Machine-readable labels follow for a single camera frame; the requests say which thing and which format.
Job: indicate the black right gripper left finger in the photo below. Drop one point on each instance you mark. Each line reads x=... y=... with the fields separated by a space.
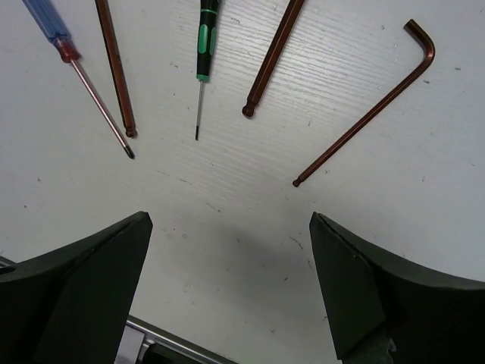
x=70 y=305

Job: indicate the brown hex key large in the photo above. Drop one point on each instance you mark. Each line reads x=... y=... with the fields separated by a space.
x=272 y=56

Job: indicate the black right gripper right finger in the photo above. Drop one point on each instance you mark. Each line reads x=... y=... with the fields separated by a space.
x=383 y=308

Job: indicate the blue red handled screwdriver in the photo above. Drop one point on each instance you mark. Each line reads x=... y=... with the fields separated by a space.
x=52 y=26

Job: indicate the black green precision screwdriver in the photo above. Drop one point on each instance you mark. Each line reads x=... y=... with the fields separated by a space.
x=206 y=40

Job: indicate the aluminium table edge rail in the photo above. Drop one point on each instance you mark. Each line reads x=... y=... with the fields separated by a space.
x=145 y=343

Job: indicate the brown hex key small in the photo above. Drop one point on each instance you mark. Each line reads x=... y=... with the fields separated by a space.
x=429 y=50

